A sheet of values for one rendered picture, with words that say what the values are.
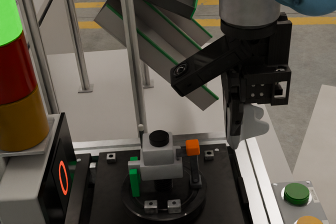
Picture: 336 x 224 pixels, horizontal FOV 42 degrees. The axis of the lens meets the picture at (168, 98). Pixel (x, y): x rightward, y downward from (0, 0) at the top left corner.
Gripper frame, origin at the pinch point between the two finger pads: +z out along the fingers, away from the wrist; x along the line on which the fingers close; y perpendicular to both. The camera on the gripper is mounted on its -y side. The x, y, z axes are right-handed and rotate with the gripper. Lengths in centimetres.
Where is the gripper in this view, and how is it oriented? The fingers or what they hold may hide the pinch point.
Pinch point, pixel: (229, 141)
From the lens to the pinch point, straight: 67.0
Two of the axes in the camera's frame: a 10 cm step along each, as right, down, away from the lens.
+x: -0.4, -5.6, 8.3
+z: 0.6, 8.3, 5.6
